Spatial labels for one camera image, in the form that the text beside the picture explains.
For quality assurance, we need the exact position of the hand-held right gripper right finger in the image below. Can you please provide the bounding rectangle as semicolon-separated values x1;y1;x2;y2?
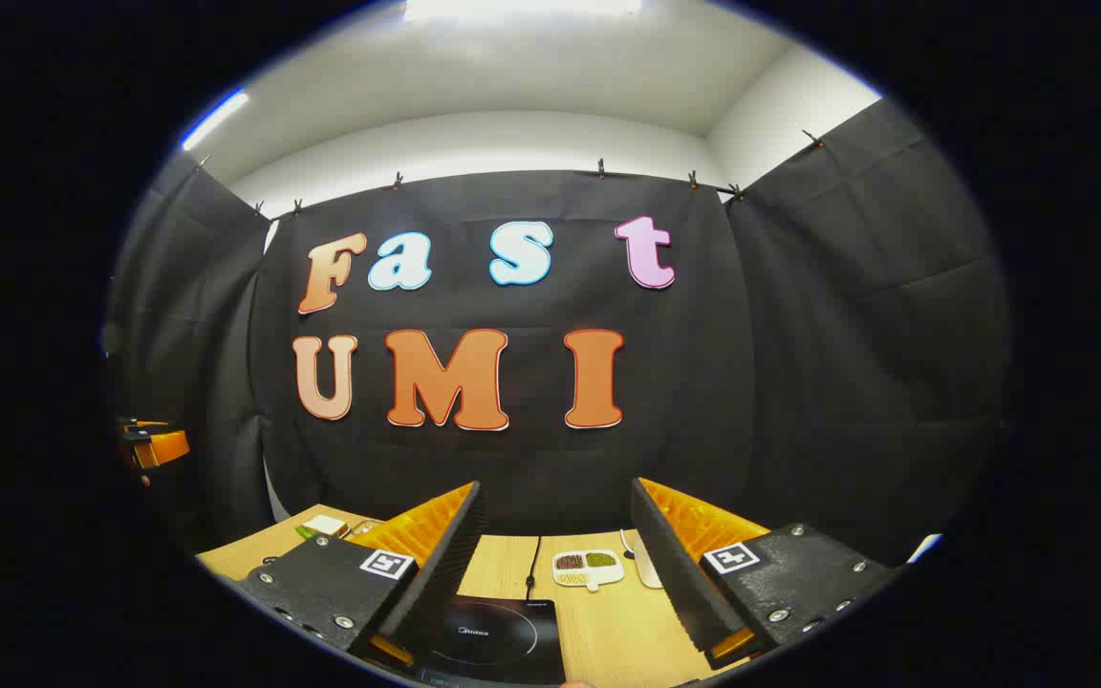
629;477;903;672

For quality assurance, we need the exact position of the white divided bean dish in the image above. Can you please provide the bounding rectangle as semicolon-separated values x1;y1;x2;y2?
552;548;626;592

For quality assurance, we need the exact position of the black backdrop cloth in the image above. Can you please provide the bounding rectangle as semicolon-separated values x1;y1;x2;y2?
106;96;1010;565

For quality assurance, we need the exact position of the sandwich on white plate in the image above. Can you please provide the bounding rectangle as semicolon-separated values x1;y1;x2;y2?
295;514;352;541

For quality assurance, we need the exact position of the black induction cooktop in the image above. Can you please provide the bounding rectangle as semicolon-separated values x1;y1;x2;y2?
414;594;568;687

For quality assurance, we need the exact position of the white toaster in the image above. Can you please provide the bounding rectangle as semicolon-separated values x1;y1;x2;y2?
629;528;664;590

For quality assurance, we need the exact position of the ceiling light strip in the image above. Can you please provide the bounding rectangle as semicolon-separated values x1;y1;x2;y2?
181;88;251;153

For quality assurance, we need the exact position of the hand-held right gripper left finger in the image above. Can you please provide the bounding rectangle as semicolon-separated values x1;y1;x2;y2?
237;481;491;672

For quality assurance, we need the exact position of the ceiling light panel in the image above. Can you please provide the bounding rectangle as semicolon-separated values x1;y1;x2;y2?
404;0;643;23

